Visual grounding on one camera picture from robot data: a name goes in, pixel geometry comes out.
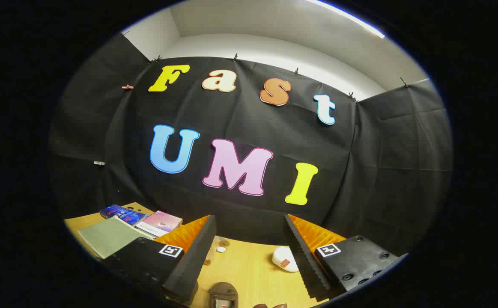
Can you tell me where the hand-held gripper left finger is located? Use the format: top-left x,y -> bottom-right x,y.
101,215 -> 218,303

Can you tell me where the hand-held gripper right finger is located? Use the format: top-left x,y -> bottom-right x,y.
284,214 -> 408,300

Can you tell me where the white soft toy red label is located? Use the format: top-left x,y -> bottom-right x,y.
272,247 -> 299,272

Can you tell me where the pink book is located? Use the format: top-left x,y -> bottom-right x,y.
135,210 -> 184,238

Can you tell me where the blue book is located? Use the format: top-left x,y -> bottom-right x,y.
99,204 -> 147,226

